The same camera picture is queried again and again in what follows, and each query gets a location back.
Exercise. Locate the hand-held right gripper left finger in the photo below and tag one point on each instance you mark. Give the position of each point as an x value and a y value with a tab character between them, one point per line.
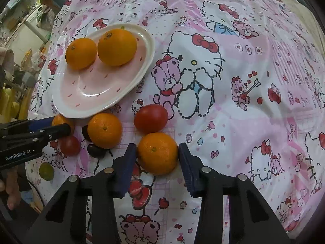
126	172

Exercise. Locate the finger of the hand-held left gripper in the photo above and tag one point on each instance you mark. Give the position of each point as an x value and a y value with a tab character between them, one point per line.
40	123
55	131

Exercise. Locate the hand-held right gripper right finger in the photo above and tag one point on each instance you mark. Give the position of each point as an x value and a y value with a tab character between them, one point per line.
190	172

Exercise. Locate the small orange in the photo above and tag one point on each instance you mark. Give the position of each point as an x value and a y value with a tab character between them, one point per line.
61	120

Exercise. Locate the small red tomato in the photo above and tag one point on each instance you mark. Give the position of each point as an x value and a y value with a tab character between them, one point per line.
69	146

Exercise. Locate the dark plum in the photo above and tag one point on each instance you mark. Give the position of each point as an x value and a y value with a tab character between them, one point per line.
95	150
85	133

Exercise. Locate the green lime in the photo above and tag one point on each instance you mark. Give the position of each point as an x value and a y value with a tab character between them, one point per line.
46	171

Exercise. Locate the medium orange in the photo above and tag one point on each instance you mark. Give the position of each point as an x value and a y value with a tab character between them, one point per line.
157	153
81	53
104	130

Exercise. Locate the large red tomato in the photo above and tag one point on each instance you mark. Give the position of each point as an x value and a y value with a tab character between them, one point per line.
150	119

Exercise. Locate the pink strawberry-shaped plate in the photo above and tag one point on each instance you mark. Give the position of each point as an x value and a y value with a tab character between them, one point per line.
101	89

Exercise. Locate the person's left hand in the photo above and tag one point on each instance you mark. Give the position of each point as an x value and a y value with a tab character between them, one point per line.
11	188

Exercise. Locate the yellow cloth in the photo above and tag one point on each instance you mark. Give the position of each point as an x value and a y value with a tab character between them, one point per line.
9	101

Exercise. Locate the grey stool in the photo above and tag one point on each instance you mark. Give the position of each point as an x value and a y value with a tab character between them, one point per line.
27	78

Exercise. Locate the white fluffy jacket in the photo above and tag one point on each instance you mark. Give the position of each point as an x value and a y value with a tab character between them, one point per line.
7	59

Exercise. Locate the pink cartoon printed blanket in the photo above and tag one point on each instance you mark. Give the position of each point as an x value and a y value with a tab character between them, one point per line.
228	81

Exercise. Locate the large orange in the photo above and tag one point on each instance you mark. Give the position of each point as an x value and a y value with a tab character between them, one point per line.
117	47

